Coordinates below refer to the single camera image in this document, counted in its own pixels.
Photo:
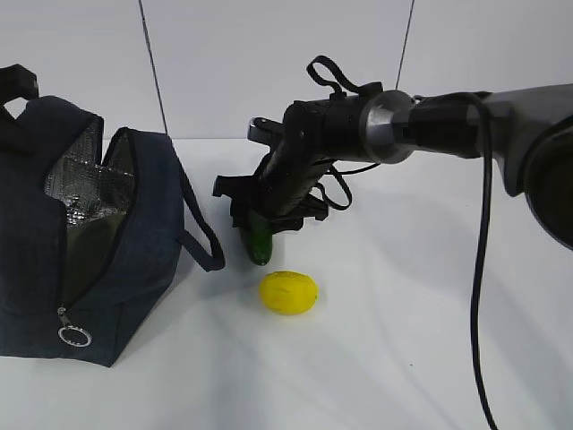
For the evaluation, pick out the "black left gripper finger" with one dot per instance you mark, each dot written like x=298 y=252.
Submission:
x=17 y=82

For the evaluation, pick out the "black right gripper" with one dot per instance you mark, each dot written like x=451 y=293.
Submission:
x=294 y=168

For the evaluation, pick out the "green cucumber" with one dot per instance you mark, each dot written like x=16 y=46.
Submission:
x=256 y=236

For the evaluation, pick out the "yellow lemon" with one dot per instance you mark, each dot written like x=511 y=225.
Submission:
x=288 y=292

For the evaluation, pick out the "dark blue lunch bag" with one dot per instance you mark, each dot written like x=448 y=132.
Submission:
x=91 y=234

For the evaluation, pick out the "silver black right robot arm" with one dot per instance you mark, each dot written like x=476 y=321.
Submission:
x=527 y=132

